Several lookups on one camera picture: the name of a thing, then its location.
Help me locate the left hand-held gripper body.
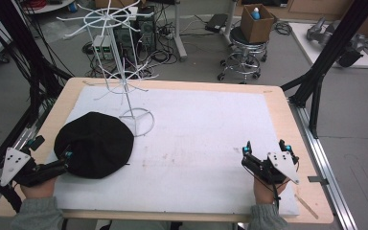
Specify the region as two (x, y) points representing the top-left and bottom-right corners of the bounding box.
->
(0, 147), (69, 188)

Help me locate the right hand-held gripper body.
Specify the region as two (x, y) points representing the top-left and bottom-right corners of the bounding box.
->
(241, 150), (301, 186)

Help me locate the black beret hat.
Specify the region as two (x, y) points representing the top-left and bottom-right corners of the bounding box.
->
(53, 110), (135, 180)

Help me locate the person's left hand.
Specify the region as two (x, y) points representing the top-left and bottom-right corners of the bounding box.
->
(20, 176), (58, 199)

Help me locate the person's right hand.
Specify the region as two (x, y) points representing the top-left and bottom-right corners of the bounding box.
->
(252, 176), (291, 205)

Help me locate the grey tape strip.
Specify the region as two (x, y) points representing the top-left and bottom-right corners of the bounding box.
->
(307, 174), (330, 187)

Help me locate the thin wooden stick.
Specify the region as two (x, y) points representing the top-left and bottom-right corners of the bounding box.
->
(293, 193), (320, 220)

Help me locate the white foam mat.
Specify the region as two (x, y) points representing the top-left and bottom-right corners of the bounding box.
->
(45, 85), (301, 219)

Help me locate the chrome rolling stool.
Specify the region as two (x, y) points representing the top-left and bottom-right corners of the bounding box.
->
(217, 26), (268, 85)

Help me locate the white platform board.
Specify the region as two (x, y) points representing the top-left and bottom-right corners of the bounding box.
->
(288, 21), (368, 70)

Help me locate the white electronic box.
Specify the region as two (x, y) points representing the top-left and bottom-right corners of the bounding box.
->
(92, 34), (115, 61)

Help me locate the brown cardboard box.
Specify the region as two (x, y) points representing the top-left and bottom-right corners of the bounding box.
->
(240, 3), (275, 45)

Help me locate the grey desk leg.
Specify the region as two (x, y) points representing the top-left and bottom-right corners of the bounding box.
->
(172, 0), (189, 62)
(221, 0), (238, 46)

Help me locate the black flat device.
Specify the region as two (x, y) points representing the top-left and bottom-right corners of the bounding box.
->
(204, 12), (229, 34)

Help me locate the black computer tower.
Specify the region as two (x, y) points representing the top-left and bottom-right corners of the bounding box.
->
(112, 5), (158, 56)

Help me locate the black metal frame post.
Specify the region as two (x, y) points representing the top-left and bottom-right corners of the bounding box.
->
(0, 0), (75, 193)
(280, 0), (368, 140)

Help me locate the white wire hat rack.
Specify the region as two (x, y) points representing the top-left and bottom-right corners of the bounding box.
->
(56, 0), (159, 138)

